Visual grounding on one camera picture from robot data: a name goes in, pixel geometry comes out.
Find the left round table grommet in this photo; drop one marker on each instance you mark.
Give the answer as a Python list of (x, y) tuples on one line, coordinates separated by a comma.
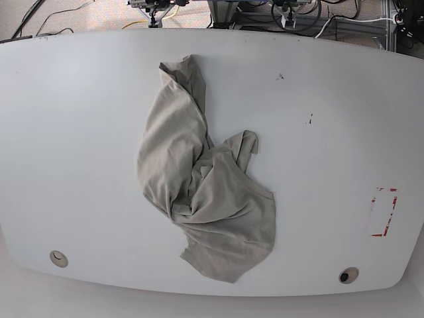
[(58, 259)]

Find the right round table grommet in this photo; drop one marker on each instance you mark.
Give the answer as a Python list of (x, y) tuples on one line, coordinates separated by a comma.
[(349, 275)]

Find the red tape rectangle marking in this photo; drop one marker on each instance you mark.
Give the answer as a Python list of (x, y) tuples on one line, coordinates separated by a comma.
[(381, 211)]

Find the beige grey t-shirt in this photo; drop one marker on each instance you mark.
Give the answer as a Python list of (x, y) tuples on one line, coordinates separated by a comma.
[(229, 220)]

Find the aluminium frame rail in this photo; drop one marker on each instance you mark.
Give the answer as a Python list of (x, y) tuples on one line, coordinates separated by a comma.
[(336, 19)]

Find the round table grommet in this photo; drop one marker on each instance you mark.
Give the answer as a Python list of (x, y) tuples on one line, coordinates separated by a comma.
[(349, 275), (58, 259)]

